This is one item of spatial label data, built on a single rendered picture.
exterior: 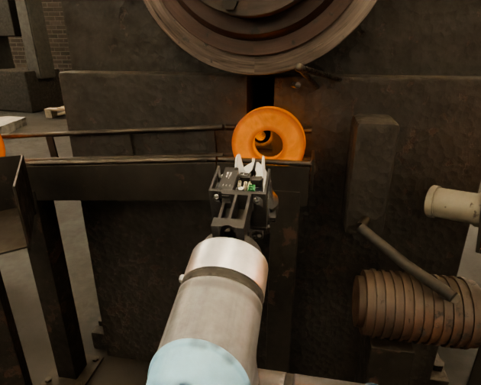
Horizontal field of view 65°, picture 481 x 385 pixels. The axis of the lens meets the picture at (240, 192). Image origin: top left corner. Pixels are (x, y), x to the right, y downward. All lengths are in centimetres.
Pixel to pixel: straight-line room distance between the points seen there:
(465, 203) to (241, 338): 50
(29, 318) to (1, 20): 519
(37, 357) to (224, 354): 117
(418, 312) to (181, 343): 50
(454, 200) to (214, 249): 47
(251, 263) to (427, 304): 43
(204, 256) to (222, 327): 8
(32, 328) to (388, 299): 123
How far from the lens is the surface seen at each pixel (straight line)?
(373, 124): 75
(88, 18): 103
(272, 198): 54
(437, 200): 75
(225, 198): 46
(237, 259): 39
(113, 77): 94
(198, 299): 36
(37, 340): 153
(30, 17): 606
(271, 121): 77
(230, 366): 34
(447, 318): 77
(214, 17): 72
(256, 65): 74
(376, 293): 74
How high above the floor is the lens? 94
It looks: 22 degrees down
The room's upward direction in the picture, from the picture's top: straight up
